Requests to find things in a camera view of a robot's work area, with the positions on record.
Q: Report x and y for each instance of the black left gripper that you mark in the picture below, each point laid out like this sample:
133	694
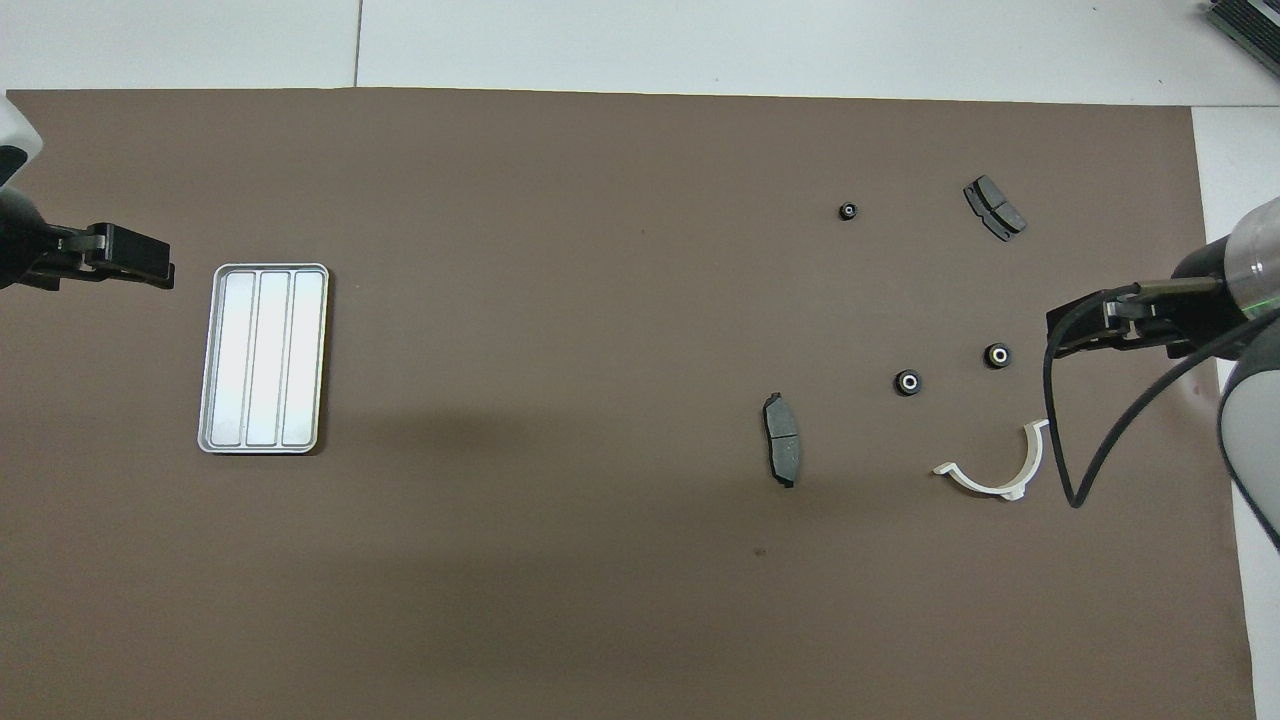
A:
25	250

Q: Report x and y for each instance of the white curved plastic bracket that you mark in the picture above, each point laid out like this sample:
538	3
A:
1028	470

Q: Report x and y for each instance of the silver metal compartment tray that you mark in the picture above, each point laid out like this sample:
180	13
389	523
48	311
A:
265	358

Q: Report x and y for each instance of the black ribbed device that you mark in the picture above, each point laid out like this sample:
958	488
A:
1248	25

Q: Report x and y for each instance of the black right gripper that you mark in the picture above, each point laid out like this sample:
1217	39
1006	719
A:
1195	310

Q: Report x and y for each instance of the large brown table mat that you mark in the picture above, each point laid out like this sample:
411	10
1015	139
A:
600	300

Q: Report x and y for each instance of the dark grey brake pad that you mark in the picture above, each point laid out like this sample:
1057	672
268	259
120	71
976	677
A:
995	207
782	440

